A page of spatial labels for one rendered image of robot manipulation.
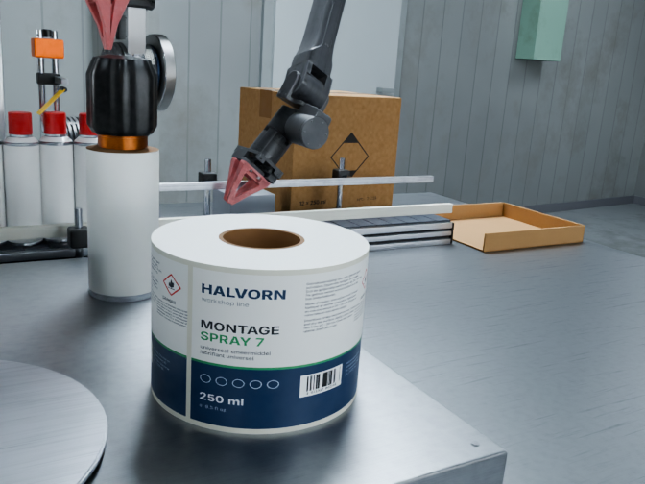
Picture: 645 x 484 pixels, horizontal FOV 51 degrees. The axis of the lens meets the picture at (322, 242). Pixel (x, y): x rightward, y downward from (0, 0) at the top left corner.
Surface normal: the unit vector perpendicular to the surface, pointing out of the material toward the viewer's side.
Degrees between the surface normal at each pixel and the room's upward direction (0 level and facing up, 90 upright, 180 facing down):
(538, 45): 90
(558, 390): 0
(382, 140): 90
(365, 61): 90
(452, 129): 90
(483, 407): 0
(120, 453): 0
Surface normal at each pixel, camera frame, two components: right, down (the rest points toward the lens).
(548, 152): 0.58, 0.25
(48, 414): 0.07, -0.96
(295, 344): 0.33, 0.26
